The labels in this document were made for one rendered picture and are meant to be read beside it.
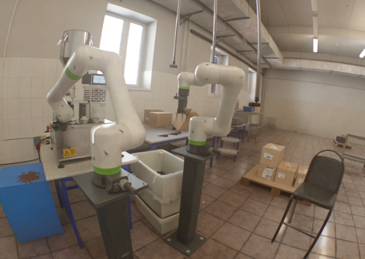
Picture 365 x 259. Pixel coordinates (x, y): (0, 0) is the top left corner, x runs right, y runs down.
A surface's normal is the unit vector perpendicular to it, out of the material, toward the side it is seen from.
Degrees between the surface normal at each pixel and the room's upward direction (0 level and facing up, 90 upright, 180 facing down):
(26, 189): 90
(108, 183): 81
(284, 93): 90
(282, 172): 90
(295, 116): 90
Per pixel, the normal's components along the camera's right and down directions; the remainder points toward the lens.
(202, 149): -0.59, -0.08
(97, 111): 0.75, 0.15
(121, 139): 0.90, 0.06
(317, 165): -0.73, -0.18
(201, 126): -0.04, 0.12
